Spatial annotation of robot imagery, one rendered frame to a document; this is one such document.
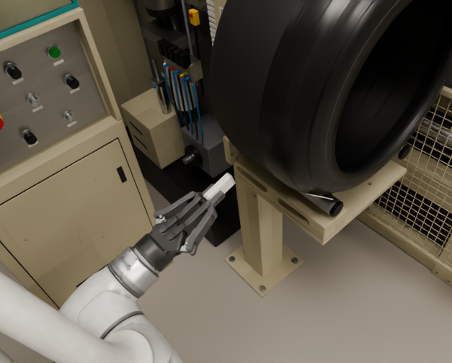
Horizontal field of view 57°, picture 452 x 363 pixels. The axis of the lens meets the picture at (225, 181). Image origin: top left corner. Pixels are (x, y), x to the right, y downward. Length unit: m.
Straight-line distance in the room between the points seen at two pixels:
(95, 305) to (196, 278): 1.24
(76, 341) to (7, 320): 0.10
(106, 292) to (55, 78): 0.71
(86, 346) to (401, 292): 1.58
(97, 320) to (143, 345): 0.12
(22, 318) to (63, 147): 0.85
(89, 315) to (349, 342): 1.28
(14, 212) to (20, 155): 0.18
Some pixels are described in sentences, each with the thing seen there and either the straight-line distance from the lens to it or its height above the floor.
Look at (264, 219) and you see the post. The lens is 1.63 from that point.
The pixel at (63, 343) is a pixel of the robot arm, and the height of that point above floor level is 1.20.
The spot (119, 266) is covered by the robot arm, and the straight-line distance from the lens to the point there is 0.82.
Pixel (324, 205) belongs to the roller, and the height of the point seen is 0.91.
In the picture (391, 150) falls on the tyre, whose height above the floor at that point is 0.99.
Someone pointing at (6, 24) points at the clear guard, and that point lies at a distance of 1.21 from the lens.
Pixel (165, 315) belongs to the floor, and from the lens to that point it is 1.96.
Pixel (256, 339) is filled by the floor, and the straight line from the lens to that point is 1.87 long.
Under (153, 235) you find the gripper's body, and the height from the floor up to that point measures 1.06.
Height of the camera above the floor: 1.74
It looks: 48 degrees down
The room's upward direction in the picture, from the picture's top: 8 degrees counter-clockwise
